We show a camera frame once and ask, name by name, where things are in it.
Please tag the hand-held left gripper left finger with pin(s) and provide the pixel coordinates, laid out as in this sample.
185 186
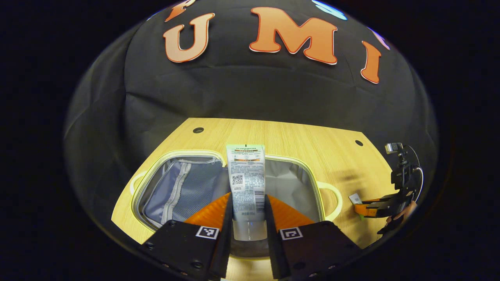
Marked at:
225 242

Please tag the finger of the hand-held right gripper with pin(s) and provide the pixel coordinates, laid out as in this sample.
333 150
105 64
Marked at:
379 201
367 210

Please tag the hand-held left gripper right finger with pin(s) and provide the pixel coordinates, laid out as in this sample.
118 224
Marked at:
273 246

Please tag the small green skin care tube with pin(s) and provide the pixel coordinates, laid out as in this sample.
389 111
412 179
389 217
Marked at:
354 199

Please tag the white skin care tube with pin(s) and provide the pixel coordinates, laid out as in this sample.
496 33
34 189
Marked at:
246 175

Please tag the black backdrop cloth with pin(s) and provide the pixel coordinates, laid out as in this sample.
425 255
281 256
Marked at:
254 89

